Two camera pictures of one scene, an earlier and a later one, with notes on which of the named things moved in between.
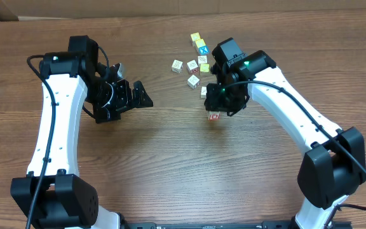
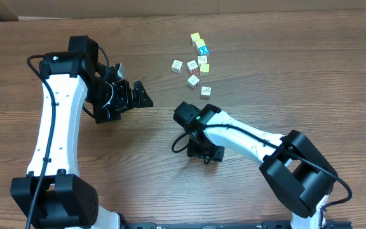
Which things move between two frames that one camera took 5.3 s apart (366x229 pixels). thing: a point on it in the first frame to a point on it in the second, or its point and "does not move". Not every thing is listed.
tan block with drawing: [203, 92] does not move
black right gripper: [216, 104] to [194, 149]
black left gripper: [124, 102] does not move
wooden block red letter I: [193, 81] does not move
